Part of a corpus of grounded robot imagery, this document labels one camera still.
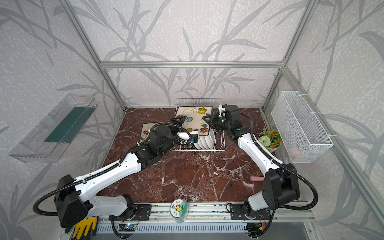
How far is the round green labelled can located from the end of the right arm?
395 mm

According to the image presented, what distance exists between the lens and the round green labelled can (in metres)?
0.67

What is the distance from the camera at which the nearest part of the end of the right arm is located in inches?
24.9
